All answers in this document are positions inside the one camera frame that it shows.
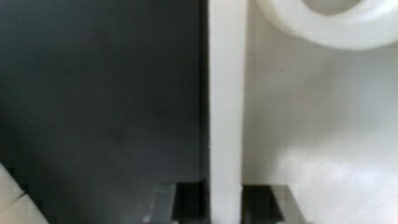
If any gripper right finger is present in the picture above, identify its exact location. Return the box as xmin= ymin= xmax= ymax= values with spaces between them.
xmin=241 ymin=184 xmax=310 ymax=224

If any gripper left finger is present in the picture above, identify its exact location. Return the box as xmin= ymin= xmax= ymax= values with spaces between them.
xmin=143 ymin=182 xmax=209 ymax=224

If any white square table top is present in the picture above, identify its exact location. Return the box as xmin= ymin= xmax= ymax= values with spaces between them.
xmin=209 ymin=0 xmax=398 ymax=224

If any white U-shaped obstacle fence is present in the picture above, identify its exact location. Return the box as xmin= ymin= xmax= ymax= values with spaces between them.
xmin=0 ymin=164 xmax=51 ymax=224

